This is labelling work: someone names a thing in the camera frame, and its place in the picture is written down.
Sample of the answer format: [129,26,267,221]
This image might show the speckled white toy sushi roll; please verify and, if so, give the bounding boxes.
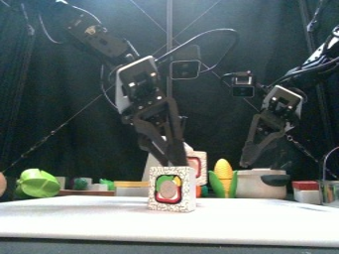
[147,165,199,213]

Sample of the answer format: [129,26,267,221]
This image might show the toy sushi roll red centre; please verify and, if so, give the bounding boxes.
[187,150,209,188]

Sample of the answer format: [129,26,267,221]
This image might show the white flat plate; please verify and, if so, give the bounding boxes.
[0,194,339,248]

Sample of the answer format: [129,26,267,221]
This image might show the white toy rice ball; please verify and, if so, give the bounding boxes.
[140,141,196,183]

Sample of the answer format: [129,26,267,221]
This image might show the yellow toy corn cob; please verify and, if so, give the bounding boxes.
[207,158,240,199]

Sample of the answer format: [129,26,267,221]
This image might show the yellow and white toy block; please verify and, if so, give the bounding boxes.
[112,180,151,198]

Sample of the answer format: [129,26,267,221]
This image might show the small bright green toy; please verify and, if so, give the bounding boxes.
[97,178,116,191]

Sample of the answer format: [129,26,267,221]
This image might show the orange toy carrot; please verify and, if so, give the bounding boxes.
[195,185,211,198]

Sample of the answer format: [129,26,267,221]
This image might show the red and white toy block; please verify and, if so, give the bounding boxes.
[291,180,321,204]

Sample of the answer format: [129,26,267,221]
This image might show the small dark green toy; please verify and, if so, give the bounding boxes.
[72,177,89,191]

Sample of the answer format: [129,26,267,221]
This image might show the wooden toy board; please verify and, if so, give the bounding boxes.
[57,189,116,197]

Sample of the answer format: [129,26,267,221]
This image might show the clear plastic container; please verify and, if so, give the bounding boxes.
[317,180,339,208]

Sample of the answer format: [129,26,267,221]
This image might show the green toy lettuce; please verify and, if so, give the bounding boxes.
[15,168,63,199]

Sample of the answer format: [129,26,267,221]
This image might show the brown round toy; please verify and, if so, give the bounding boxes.
[0,171,8,198]

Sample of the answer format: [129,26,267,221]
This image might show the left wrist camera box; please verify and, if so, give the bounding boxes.
[168,45,203,81]

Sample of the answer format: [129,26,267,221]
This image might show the white toy pot black handle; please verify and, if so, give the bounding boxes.
[235,168,292,200]

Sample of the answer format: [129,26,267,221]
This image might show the thin curved cable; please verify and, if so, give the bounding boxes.
[320,146,339,183]

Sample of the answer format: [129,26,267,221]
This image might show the vertical metal frame pole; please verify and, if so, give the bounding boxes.
[165,0,175,100]

